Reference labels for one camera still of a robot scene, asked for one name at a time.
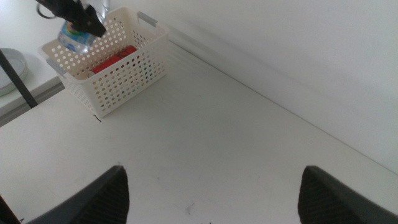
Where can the red cola can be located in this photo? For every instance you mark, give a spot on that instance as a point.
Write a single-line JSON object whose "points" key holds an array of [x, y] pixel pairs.
{"points": [[109, 63]]}

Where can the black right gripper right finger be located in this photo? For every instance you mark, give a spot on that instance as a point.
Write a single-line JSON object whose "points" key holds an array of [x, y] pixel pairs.
{"points": [[326, 202]]}

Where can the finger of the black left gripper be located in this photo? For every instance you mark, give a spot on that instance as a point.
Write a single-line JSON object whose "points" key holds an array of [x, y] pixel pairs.
{"points": [[87, 23]]}

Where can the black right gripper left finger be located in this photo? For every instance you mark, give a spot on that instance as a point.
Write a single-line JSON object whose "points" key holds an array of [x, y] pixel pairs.
{"points": [[102, 199]]}

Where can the white perforated plastic basket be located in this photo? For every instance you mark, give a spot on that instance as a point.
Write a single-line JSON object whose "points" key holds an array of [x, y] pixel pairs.
{"points": [[124, 81]]}

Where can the round white plate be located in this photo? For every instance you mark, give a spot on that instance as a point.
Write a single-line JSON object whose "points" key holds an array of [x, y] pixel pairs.
{"points": [[17, 60]]}

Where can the black stand pole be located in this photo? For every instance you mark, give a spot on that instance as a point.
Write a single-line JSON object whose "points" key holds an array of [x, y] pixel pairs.
{"points": [[18, 82]]}

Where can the small water bottle blue cap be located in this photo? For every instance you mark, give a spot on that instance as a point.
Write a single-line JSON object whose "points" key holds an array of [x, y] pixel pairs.
{"points": [[74, 43]]}

